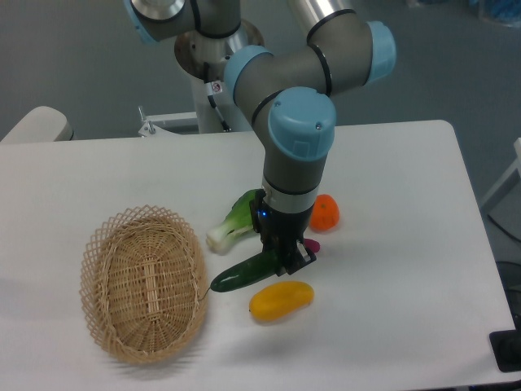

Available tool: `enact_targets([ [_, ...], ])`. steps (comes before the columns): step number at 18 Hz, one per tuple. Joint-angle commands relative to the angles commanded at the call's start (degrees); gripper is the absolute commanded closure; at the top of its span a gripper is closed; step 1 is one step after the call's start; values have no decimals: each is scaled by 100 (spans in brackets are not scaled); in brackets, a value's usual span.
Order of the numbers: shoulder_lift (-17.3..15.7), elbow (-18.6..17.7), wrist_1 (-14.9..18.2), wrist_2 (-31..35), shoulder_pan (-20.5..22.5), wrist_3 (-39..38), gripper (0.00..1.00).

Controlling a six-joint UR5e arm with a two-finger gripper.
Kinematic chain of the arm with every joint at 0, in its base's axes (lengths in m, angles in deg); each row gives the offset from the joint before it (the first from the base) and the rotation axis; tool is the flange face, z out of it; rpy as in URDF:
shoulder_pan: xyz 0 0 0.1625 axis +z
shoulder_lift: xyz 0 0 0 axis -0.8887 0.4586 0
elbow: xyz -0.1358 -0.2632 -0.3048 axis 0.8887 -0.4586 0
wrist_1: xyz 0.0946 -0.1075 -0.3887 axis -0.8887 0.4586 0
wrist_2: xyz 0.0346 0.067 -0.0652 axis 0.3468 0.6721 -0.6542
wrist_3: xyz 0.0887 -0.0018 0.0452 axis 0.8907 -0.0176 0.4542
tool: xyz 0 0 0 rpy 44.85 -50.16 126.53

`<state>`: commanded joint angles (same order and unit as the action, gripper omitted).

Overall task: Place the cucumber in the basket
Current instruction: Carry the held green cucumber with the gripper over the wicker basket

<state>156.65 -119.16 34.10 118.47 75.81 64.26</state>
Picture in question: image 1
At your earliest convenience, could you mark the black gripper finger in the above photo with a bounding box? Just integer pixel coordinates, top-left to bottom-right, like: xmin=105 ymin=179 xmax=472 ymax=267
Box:
xmin=283 ymin=240 xmax=317 ymax=275
xmin=261 ymin=246 xmax=282 ymax=272

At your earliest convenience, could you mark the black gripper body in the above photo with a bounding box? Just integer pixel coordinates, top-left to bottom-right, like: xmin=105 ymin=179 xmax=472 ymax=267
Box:
xmin=250 ymin=190 xmax=311 ymax=261

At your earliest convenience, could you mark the dark green cucumber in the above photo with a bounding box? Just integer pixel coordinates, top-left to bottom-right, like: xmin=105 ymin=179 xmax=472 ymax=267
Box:
xmin=210 ymin=253 xmax=277 ymax=292

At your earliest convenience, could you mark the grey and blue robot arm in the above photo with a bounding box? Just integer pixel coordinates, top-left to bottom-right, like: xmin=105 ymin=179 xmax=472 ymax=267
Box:
xmin=125 ymin=1 xmax=396 ymax=275

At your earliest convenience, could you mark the woven wicker basket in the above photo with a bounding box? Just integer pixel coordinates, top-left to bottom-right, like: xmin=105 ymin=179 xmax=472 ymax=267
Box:
xmin=80 ymin=205 xmax=208 ymax=364

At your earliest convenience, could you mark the small magenta toy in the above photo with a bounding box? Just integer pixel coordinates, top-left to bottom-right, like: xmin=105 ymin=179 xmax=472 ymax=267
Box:
xmin=304 ymin=238 xmax=321 ymax=253

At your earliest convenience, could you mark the green white bok choy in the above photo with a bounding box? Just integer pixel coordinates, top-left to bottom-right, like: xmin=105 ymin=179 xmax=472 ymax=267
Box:
xmin=206 ymin=189 xmax=257 ymax=255

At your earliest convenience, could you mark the orange pumpkin toy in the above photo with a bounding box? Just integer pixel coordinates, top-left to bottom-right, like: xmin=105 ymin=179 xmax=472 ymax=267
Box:
xmin=309 ymin=194 xmax=340 ymax=231

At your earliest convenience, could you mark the yellow mango toy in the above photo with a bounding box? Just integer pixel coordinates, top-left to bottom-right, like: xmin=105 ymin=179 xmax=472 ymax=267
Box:
xmin=249 ymin=281 xmax=315 ymax=323

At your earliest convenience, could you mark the black device at table edge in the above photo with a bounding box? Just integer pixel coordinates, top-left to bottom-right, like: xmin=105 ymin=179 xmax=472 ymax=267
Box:
xmin=489 ymin=330 xmax=520 ymax=372

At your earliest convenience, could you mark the white chair armrest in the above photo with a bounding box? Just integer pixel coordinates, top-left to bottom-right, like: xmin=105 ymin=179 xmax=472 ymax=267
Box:
xmin=1 ymin=106 xmax=74 ymax=145

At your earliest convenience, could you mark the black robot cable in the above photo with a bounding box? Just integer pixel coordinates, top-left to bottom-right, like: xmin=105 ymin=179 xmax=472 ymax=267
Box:
xmin=202 ymin=60 xmax=233 ymax=133

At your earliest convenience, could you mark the white frame at right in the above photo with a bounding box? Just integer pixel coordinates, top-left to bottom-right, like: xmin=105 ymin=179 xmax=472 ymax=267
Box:
xmin=479 ymin=138 xmax=520 ymax=214

